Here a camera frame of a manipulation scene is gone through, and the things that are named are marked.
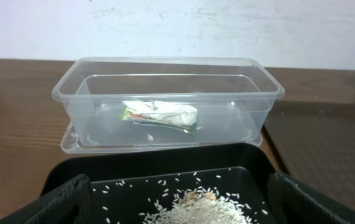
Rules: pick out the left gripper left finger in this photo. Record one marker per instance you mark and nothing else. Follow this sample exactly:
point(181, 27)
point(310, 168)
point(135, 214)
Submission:
point(68, 203)

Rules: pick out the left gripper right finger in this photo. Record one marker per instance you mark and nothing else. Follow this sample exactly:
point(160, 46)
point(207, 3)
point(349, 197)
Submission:
point(294, 202)

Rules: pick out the rice and shell leftovers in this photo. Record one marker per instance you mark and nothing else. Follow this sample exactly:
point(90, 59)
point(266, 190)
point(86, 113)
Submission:
point(213, 196)

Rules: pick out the green snack wrapper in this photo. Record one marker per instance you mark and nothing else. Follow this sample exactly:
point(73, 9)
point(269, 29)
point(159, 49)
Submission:
point(140, 120)

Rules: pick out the clear plastic waste bin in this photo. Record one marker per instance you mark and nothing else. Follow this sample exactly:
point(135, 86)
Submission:
point(233, 97)

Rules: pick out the black plastic tray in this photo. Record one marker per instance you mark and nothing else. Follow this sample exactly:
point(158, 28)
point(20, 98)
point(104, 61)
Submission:
point(172, 161)

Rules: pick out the brown serving tray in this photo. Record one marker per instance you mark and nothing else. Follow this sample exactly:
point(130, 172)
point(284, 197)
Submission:
point(317, 147)

